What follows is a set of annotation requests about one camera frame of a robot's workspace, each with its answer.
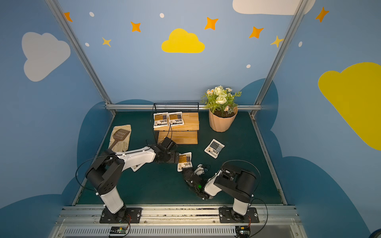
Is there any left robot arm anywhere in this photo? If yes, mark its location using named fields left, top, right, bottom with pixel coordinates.
left=85, top=137, right=179, bottom=224

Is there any left controller board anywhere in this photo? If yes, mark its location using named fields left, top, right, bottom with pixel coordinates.
left=109, top=226, right=128, bottom=237

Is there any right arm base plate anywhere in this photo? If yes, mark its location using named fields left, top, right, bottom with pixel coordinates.
left=218, top=206, right=260, bottom=223

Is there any yellow coffee bag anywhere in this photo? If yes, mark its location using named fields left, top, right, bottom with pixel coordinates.
left=168, top=112, right=185, bottom=126
left=153, top=112, right=169, bottom=129
left=177, top=152, right=192, bottom=172

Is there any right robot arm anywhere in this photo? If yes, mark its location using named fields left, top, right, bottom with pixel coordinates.
left=181, top=161, right=259, bottom=223

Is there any brown slotted scoop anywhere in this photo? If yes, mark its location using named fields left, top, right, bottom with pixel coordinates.
left=108, top=129, right=131, bottom=150

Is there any wooden two-tier shelf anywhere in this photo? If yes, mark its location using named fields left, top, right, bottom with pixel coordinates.
left=151, top=102, right=199, bottom=145

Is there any grey coffee bag right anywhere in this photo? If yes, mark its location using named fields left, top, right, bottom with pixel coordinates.
left=204, top=139, right=225, bottom=159

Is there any potted white flower plant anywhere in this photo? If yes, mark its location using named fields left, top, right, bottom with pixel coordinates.
left=201, top=85, right=242, bottom=132

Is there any controller board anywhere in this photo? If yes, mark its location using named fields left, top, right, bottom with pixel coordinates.
left=235, top=226, right=251, bottom=238
left=109, top=226, right=128, bottom=237

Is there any right controller board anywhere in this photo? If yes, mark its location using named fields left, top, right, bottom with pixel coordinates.
left=235, top=226, right=251, bottom=238

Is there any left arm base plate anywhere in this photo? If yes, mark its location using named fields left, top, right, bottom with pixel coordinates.
left=99, top=207, right=142, bottom=224

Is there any grey coffee bag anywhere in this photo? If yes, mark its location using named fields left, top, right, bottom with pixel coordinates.
left=131, top=163, right=144, bottom=172
left=204, top=139, right=225, bottom=159

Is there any grey coffee bag left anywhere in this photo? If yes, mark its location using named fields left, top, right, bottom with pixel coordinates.
left=131, top=163, right=144, bottom=172

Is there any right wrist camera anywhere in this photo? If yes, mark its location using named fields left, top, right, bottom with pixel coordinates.
left=194, top=164, right=205, bottom=176

